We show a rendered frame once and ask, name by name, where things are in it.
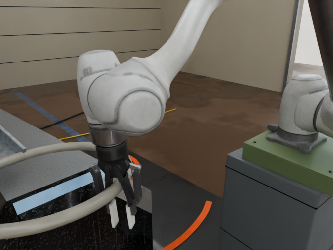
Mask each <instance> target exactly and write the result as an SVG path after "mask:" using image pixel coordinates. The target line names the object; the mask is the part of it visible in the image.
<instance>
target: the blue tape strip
mask: <svg viewBox="0 0 333 250"><path fill-rule="evenodd" d="M100 171H101V175H102V178H103V177H104V176H105V174H104V172H103V171H102V170H101V169H100ZM91 182H93V178H92V175H91V173H90V172H88V173H86V174H83V175H81V176H79V177H76V178H74V179H71V180H69V181H66V182H64V183H62V184H60V185H57V186H55V187H52V188H50V189H47V190H45V191H42V192H40V193H38V194H35V195H33V196H30V197H28V198H25V199H23V200H21V201H18V202H16V203H13V206H14V208H15V210H16V213H17V215H19V214H21V213H23V212H26V211H28V210H30V209H32V208H35V207H37V206H39V205H41V204H44V203H46V202H48V201H50V200H53V199H55V198H57V197H60V196H62V195H64V194H66V193H69V192H71V191H73V190H75V189H78V188H80V187H82V186H85V185H87V184H89V183H91Z"/></svg>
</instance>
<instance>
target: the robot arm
mask: <svg viewBox="0 0 333 250"><path fill-rule="evenodd" d="M225 1H226V0H190V1H189V3H188V4H187V6H186V8H185V10H184V12H183V14H182V16H181V17H180V19H179V21H178V23H177V25H176V27H175V29H174V31H173V33H172V35H171V36H170V38H169V39H168V40H167V42H166V43H165V44H164V45H163V46H162V47H161V48H160V49H159V50H157V51H156V52H155V53H153V54H152V55H150V56H148V57H146V58H138V57H132V58H131V59H129V60H127V61H126V62H124V63H122V64H120V62H119V60H118V58H117V56H116V54H115V53H114V52H113V51H111V50H92V51H88V52H86V53H83V54H81V55H80V56H79V59H78V64H77V85H78V92H79V97H80V102H81V106H82V109H83V111H84V113H85V115H86V118H87V121H88V127H89V132H90V137H91V142H92V143H93V144H94V145H95V148H96V153H97V158H98V163H97V164H96V163H94V164H93V165H92V166H90V167H89V169H88V170H89V172H90V173H91V175H92V178H93V182H94V186H95V191H96V195H98V194H99V193H101V192H102V191H104V190H105V189H107V188H108V187H109V186H110V185H112V184H113V178H118V180H119V182H120V183H121V185H122V188H123V191H124V193H125V196H126V199H127V202H128V203H127V205H126V212H127V218H128V225H129V229H132V228H133V226H134V224H135V214H136V212H137V208H136V204H139V202H140V201H141V199H142V188H141V177H140V172H141V168H142V165H141V164H138V165H135V164H133V163H131V160H130V159H129V157H128V147H127V141H126V140H127V139H128V138H129V136H130V137H138V136H142V135H146V134H148V133H150V132H152V131H153V130H154V129H155V128H156V127H157V126H158V125H159V124H160V122H161V121H162V119H163V116H164V113H165V108H166V102H167V100H168V99H169V97H170V92H169V88H170V84H171V82H172V81H173V79H174V78H175V76H176V75H177V74H178V73H179V71H180V70H181V69H182V68H183V66H184V65H185V64H186V62H187V61H188V59H189V58H190V56H191V54H192V52H193V51H194V49H195V47H196V45H197V42H198V40H199V38H200V36H201V34H202V32H203V30H204V28H205V26H206V24H207V21H208V19H209V17H210V16H211V14H212V13H213V12H214V10H215V9H216V8H217V7H218V6H220V5H221V4H222V3H224V2H225ZM307 1H308V5H309V9H310V13H311V17H312V21H313V26H314V30H315V34H316V38H317V43H318V47H319V51H320V55H321V60H322V64H323V68H324V72H325V76H326V81H325V80H324V78H322V77H320V76H319V75H317V74H298V75H296V76H294V77H293V78H292V79H291V80H290V81H289V82H288V84H287V86H286V88H285V90H284V92H283V95H282V98H281V103H280V109H279V122H278V125H277V124H269V125H268V126H267V129H268V130H270V131H272V132H274V133H272V134H269V135H267V137H266V140H268V141H273V142H276V143H279V144H282V145H284V146H287V147H290V148H293V149H296V150H298V151H300V152H302V153H304V154H309V153H310V151H311V150H312V149H314V148H315V147H316V146H318V145H319V144H321V143H322V142H325V141H327V137H326V136H328V137H331V138H333V0H307ZM319 132H320V133H322V134H324V135H326V136H324V135H320V134H319ZM129 168H130V169H131V173H132V174H133V176H132V179H133V189H134V191H133V189H132V186H131V183H130V180H129V177H128V172H127V171H128V169H129ZM100 169H101V170H102V171H103V172H104V174H105V189H104V184H103V179H102V175H101V171H100ZM106 208H107V213H108V214H110V215H111V222H112V227H113V228H115V227H116V225H117V224H118V222H119V217H118V211H117V205H116V199H115V198H114V199H113V200H111V201H110V202H109V203H107V204H106Z"/></svg>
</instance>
